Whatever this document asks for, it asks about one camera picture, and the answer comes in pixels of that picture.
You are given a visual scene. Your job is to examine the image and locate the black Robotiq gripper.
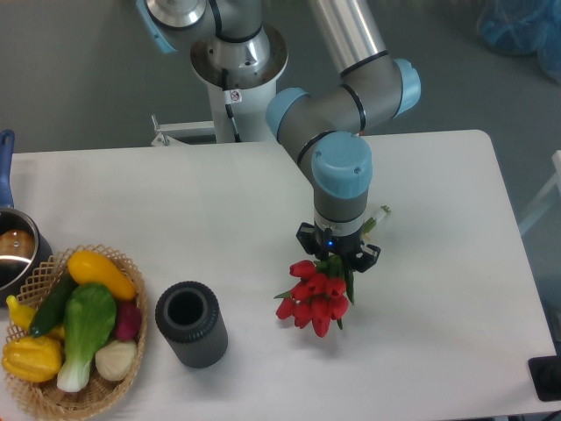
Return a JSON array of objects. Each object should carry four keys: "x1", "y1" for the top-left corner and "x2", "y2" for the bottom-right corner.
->
[{"x1": 296, "y1": 222, "x2": 381, "y2": 273}]

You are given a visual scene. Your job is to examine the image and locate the red tulip bouquet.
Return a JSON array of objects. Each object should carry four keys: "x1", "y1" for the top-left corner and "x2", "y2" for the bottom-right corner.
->
[{"x1": 275, "y1": 205, "x2": 391, "y2": 338}]

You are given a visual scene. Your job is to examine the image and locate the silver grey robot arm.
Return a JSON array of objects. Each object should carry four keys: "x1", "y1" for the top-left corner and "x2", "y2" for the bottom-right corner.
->
[{"x1": 136, "y1": 1, "x2": 422, "y2": 272}]

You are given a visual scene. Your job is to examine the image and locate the dark grey ribbed vase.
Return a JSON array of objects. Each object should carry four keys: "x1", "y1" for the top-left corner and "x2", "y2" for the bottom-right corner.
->
[{"x1": 155, "y1": 281, "x2": 229, "y2": 368}]

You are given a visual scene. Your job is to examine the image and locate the purple red radish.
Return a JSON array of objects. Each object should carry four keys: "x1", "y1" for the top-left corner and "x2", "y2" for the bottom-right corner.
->
[{"x1": 114, "y1": 303, "x2": 142, "y2": 341}]

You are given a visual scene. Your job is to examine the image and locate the black device at table edge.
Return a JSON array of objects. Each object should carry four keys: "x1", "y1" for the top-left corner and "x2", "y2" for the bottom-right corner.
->
[{"x1": 528, "y1": 355, "x2": 560, "y2": 402}]

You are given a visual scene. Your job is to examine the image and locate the white garlic bulb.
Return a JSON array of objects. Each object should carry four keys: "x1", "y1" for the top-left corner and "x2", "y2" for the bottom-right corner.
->
[{"x1": 95, "y1": 340, "x2": 137, "y2": 382}]

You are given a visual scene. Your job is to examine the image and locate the yellow squash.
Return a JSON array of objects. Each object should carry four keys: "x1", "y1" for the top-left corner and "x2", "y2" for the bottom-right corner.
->
[{"x1": 67, "y1": 250, "x2": 137, "y2": 301}]

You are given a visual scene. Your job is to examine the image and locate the green bok choy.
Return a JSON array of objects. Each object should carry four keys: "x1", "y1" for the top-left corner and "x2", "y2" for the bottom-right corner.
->
[{"x1": 57, "y1": 282, "x2": 117, "y2": 393}]

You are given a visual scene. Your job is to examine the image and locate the woven wicker basket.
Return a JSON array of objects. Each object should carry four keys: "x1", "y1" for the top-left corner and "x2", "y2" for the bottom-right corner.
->
[{"x1": 4, "y1": 245, "x2": 148, "y2": 420}]

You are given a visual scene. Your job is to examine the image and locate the blue plastic bag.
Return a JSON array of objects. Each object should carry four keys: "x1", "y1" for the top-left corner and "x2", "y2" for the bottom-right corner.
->
[{"x1": 476, "y1": 1, "x2": 560, "y2": 82}]

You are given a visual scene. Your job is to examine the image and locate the dark green cucumber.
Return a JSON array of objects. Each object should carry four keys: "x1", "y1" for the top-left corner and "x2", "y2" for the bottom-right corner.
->
[{"x1": 28, "y1": 272, "x2": 78, "y2": 338}]

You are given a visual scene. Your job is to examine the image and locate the small yellow gourd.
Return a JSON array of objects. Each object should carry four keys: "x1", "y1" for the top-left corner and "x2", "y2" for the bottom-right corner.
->
[{"x1": 6, "y1": 295, "x2": 65, "y2": 341}]

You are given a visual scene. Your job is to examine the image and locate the yellow bell pepper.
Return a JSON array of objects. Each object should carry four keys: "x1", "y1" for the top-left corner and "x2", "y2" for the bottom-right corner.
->
[{"x1": 2, "y1": 337, "x2": 62, "y2": 382}]

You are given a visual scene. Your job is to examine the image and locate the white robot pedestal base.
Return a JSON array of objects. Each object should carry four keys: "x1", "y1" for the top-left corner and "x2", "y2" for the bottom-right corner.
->
[{"x1": 152, "y1": 81, "x2": 277, "y2": 146}]

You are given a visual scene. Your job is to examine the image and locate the white frame at right edge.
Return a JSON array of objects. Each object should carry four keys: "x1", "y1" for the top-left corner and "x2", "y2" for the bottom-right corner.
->
[{"x1": 518, "y1": 150, "x2": 560, "y2": 236}]

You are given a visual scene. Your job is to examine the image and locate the blue handled saucepan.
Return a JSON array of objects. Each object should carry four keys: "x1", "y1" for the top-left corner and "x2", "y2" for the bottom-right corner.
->
[{"x1": 1, "y1": 129, "x2": 52, "y2": 308}]

